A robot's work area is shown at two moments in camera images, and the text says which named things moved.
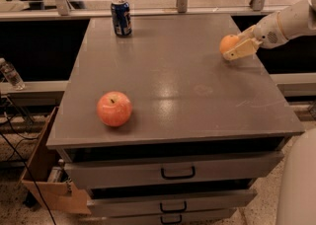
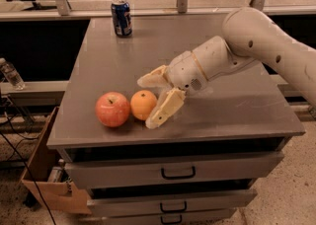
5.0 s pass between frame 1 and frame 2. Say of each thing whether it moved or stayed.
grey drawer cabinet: stayed
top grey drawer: stayed
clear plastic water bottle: stayed
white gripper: moved
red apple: stayed
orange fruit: moved
